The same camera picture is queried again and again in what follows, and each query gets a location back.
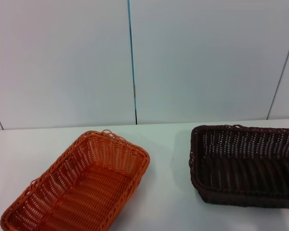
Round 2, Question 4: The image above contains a dark brown woven basket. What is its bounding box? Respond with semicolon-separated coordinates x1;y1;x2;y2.
188;124;289;210

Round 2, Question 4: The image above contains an orange woven plastic basket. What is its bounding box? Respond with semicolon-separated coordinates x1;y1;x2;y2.
0;129;151;231

